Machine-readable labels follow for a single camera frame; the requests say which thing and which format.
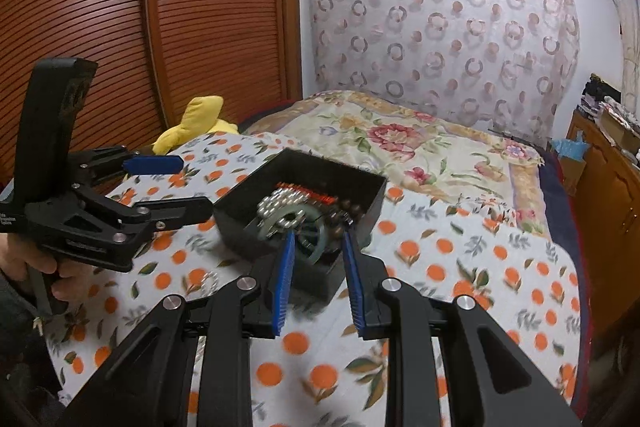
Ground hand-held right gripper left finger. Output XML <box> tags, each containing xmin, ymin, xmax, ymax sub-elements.
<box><xmin>62</xmin><ymin>231</ymin><xmax>297</xmax><ymax>427</ymax></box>

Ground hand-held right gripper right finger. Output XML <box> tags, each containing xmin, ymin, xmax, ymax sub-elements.
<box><xmin>341</xmin><ymin>227</ymin><xmax>583</xmax><ymax>427</ymax></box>

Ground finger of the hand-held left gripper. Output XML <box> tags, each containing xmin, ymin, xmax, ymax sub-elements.
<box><xmin>67</xmin><ymin>146</ymin><xmax>184</xmax><ymax>188</ymax></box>
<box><xmin>72</xmin><ymin>183</ymin><xmax>214</xmax><ymax>240</ymax></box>

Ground black cardboard box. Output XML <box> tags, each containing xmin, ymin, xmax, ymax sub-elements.
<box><xmin>212</xmin><ymin>148</ymin><xmax>388</xmax><ymax>303</ymax></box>

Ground dark bead bracelet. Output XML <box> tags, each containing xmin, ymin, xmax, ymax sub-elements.
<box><xmin>324</xmin><ymin>201</ymin><xmax>362</xmax><ymax>239</ymax></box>

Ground pearl bracelet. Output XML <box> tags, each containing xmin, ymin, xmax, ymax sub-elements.
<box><xmin>182</xmin><ymin>268</ymin><xmax>223</xmax><ymax>300</ymax></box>

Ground pearl necklace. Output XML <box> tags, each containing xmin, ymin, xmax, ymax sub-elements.
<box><xmin>256</xmin><ymin>188</ymin><xmax>307</xmax><ymax>229</ymax></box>

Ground red cord bracelet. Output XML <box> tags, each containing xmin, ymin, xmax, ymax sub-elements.
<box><xmin>276</xmin><ymin>181</ymin><xmax>337</xmax><ymax>206</ymax></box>

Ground person's left hand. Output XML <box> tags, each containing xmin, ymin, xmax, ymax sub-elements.
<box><xmin>0</xmin><ymin>231</ymin><xmax>95</xmax><ymax>304</ymax></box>

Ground yellow plush toy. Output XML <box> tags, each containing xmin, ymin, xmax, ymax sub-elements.
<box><xmin>151</xmin><ymin>95</ymin><xmax>240</xmax><ymax>156</ymax></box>

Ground orange fruit print cloth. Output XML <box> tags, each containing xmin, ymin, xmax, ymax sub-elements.
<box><xmin>45</xmin><ymin>132</ymin><xmax>588</xmax><ymax>427</ymax></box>

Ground floral blanket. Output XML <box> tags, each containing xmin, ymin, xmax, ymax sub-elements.
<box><xmin>240</xmin><ymin>89</ymin><xmax>546</xmax><ymax>238</ymax></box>

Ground brown louvred wardrobe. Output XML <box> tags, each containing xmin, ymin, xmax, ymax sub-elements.
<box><xmin>0</xmin><ymin>0</ymin><xmax>303</xmax><ymax>208</ymax></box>

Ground dark blue bed sheet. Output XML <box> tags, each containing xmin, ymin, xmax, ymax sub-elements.
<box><xmin>537</xmin><ymin>147</ymin><xmax>596</xmax><ymax>408</ymax></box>

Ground blue plastic bag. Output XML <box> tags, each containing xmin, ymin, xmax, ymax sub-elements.
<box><xmin>552</xmin><ymin>134</ymin><xmax>594</xmax><ymax>161</ymax></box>

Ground wooden cabinet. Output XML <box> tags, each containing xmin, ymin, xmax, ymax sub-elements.
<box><xmin>567</xmin><ymin>107</ymin><xmax>640</xmax><ymax>348</ymax></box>

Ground circle patterned sheer curtain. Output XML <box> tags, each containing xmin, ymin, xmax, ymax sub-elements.
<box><xmin>306</xmin><ymin>0</ymin><xmax>581</xmax><ymax>148</ymax></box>

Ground white window curtain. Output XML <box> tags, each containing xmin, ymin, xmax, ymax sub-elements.
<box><xmin>607</xmin><ymin>0</ymin><xmax>640</xmax><ymax>100</ymax></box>

